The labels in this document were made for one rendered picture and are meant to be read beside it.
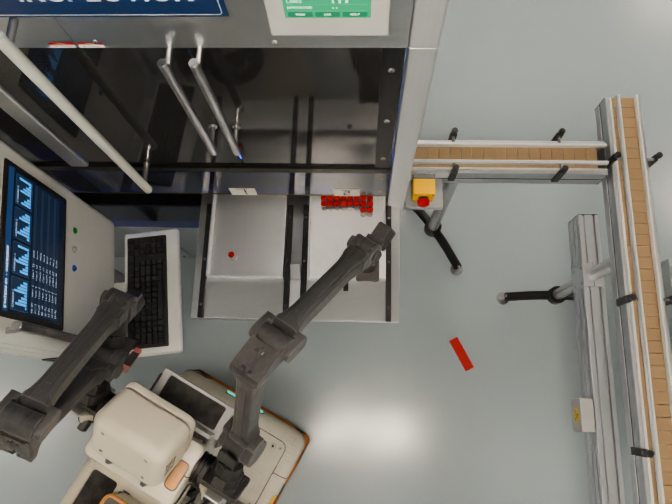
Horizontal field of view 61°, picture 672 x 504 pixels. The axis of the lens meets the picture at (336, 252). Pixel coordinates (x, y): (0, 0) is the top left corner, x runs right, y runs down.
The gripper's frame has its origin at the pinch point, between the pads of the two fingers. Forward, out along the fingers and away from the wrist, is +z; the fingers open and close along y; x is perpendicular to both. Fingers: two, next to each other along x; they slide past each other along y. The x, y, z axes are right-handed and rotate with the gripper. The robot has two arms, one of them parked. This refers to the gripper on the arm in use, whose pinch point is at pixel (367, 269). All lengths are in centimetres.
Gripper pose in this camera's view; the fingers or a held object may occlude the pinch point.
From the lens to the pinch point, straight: 172.8
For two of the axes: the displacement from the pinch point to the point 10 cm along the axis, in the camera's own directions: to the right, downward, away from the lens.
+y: 0.2, -9.7, 2.3
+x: -10.0, -0.1, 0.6
